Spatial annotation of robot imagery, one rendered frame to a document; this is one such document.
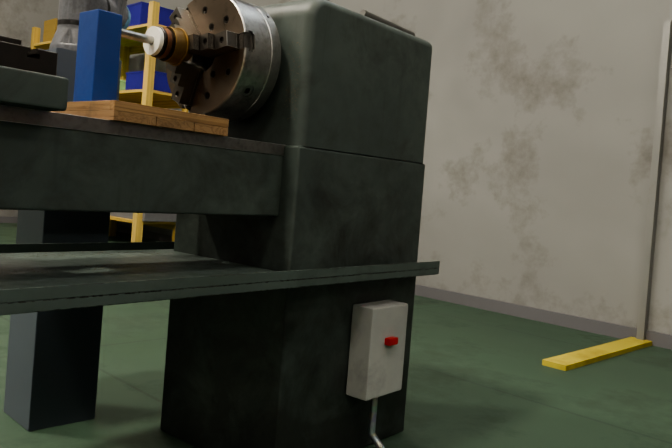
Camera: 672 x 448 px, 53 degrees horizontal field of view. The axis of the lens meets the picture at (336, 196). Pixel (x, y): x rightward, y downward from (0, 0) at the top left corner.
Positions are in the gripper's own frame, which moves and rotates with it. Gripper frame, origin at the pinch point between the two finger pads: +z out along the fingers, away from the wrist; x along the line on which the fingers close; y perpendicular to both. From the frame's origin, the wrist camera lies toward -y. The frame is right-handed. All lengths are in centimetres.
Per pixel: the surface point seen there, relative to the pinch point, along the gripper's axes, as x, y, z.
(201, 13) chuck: 31.9, -9.9, 16.4
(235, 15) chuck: 31.9, -23.1, 18.1
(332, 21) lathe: 8.0, -33.8, 14.8
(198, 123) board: 46, -30, 46
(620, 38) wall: -284, -13, -47
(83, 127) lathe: 73, -29, 50
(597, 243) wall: -284, -11, 79
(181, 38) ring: 42, -16, 25
